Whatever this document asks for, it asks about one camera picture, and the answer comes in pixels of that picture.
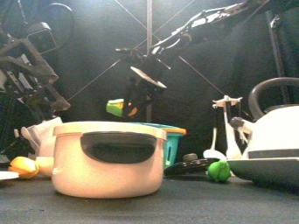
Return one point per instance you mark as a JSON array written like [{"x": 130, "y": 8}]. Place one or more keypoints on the grey vertical frame pole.
[{"x": 149, "y": 26}]

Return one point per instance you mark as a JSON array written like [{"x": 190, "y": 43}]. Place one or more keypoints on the white toy spoon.
[{"x": 213, "y": 151}]

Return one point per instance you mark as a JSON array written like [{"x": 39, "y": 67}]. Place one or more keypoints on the yellow toy pepper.
[{"x": 23, "y": 166}]

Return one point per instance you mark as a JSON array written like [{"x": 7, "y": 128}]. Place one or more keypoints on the white pitcher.
[{"x": 43, "y": 140}]

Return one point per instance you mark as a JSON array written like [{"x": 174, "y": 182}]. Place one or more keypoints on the teal basket with orange rim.
[{"x": 173, "y": 140}]

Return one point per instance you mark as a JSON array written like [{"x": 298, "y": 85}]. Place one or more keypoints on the black frame post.
[{"x": 277, "y": 49}]

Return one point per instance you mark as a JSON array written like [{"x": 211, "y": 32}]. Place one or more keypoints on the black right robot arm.
[{"x": 213, "y": 18}]

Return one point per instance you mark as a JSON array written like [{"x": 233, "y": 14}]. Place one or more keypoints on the small white plate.
[{"x": 7, "y": 175}]

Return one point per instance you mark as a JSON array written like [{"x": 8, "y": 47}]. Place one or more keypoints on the white utensil rack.
[{"x": 227, "y": 102}]

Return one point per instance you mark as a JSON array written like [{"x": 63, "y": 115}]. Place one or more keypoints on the green toy vegetable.
[{"x": 219, "y": 171}]

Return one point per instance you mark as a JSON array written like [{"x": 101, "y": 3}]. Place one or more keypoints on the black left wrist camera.
[{"x": 40, "y": 37}]

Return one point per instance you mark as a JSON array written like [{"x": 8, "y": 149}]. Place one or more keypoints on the white toy spatula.
[{"x": 234, "y": 145}]

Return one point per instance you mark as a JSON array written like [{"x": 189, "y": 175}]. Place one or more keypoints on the black pot lid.
[{"x": 190, "y": 166}]

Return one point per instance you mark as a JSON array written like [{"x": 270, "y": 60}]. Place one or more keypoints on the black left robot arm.
[{"x": 58, "y": 17}]

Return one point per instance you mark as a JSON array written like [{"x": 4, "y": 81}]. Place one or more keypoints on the white round plate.
[{"x": 269, "y": 172}]

